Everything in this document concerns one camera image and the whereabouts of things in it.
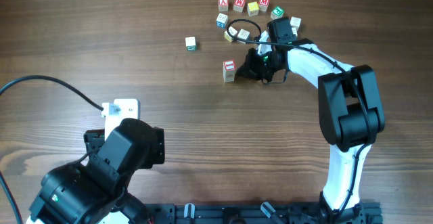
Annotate red M block left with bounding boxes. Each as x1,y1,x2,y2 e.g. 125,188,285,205
233,0,246,13

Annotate yellow block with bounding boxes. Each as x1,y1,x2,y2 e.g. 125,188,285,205
247,1,260,16

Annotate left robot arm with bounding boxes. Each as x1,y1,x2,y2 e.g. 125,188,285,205
28,118,165,223

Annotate white blue-edged block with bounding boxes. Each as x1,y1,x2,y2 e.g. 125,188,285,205
237,28,250,44

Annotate white yellow-sided block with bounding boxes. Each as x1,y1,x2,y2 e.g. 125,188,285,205
224,26,237,43

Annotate red a block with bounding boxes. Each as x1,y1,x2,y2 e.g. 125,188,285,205
218,0,229,12
224,77,235,83

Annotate red m block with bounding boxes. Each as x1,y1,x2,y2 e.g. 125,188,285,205
233,0,246,13
258,0,270,12

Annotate white yellow-edged block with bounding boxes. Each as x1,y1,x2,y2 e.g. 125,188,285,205
292,27,298,37

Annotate white block far right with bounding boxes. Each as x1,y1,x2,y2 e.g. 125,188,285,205
290,16,302,30

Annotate red M block right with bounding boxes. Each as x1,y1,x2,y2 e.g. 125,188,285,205
258,0,270,12

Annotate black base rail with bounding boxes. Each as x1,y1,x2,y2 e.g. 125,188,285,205
141,202,383,224

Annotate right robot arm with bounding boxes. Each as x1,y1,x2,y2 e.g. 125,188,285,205
234,17,385,223

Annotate white green-sided block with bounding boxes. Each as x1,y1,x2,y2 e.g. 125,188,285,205
185,37,197,51

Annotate white blue-sided block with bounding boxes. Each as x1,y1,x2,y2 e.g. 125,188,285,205
216,13,229,28

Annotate white blue C block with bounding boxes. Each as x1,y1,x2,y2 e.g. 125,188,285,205
223,70,235,79

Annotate green block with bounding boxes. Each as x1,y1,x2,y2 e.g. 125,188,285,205
271,6,285,20

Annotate red I block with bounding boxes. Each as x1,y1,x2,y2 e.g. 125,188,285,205
223,60,236,72

